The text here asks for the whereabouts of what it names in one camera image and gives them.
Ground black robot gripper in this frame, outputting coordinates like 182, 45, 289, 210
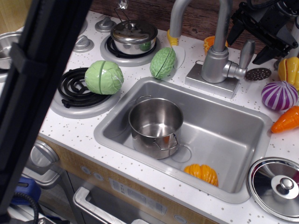
227, 1, 298, 65

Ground silver faucet lever handle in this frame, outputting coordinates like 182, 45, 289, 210
239, 39, 255, 70

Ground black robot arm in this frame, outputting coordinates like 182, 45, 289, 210
227, 0, 299, 65

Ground orange toy fruit piece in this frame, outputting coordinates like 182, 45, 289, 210
203, 36, 215, 55

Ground yellow toy bell pepper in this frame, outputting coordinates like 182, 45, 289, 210
278, 57, 299, 91

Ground silver toy faucet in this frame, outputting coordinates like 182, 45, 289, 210
169, 0, 248, 99

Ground purple toy onion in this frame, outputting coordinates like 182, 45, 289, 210
261, 81, 299, 111

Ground orange toy carrot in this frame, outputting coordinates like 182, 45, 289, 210
271, 106, 299, 133

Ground green toy bitter melon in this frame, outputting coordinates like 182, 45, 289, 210
149, 47, 176, 79

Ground grey toy sink basin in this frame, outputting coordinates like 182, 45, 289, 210
94, 77, 272, 203

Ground lidded steel pot on burner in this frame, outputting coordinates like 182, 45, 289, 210
110, 20, 158, 55

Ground steel pot in sink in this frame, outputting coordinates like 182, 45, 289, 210
128, 95, 184, 159

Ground orange toy pumpkin half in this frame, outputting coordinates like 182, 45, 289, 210
184, 164, 219, 187

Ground steel pot lid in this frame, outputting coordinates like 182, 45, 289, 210
247, 157, 299, 223

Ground grey stove knob rear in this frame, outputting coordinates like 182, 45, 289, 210
95, 16, 116, 33

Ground grey stove knob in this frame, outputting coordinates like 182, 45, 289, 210
73, 35, 94, 53
95, 16, 116, 33

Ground green toy cabbage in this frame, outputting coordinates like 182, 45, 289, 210
85, 60, 124, 95

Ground grey stove knob middle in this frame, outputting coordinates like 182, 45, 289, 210
73, 35, 94, 53

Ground black front coil burner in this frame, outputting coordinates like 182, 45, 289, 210
57, 68, 111, 108

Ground silver oven dial knob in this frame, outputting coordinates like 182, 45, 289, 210
30, 140, 59, 168

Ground steel bowl at left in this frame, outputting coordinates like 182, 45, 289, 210
0, 31, 22, 70

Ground blue clamp tool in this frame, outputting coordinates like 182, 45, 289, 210
11, 176, 41, 205

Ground yellow handled toy knife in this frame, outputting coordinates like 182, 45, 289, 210
167, 30, 185, 70

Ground wire whisk utensil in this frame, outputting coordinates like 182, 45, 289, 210
114, 0, 129, 22

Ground black foreground camera post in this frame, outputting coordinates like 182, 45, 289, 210
0, 0, 91, 219

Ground silver oven door handle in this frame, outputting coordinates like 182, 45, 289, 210
73, 187, 133, 224

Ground black coiled cable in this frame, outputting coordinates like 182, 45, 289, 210
11, 191, 42, 224

